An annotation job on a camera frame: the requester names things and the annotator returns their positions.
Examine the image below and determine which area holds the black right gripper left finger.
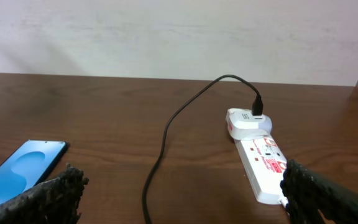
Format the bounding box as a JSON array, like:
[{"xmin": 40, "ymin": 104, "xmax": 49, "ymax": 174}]
[{"xmin": 0, "ymin": 164, "xmax": 89, "ymax": 224}]

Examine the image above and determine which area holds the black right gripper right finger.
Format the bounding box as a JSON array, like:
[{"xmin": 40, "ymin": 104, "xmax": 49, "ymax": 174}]
[{"xmin": 280, "ymin": 160, "xmax": 358, "ymax": 224}]

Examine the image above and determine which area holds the blue Galaxy smartphone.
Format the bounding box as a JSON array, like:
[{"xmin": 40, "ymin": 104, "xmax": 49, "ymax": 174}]
[{"xmin": 0, "ymin": 140, "xmax": 69, "ymax": 204}]

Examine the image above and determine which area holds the black USB charging cable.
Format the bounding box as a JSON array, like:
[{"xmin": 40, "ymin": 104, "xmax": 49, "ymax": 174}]
[{"xmin": 141, "ymin": 74, "xmax": 264, "ymax": 224}]

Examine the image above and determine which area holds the white USB charger plug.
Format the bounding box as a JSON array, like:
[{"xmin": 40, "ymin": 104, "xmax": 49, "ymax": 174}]
[{"xmin": 226, "ymin": 108, "xmax": 272, "ymax": 141}]

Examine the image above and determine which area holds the white power strip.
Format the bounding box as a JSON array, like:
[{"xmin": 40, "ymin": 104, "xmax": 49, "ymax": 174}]
[{"xmin": 235, "ymin": 135, "xmax": 288, "ymax": 206}]

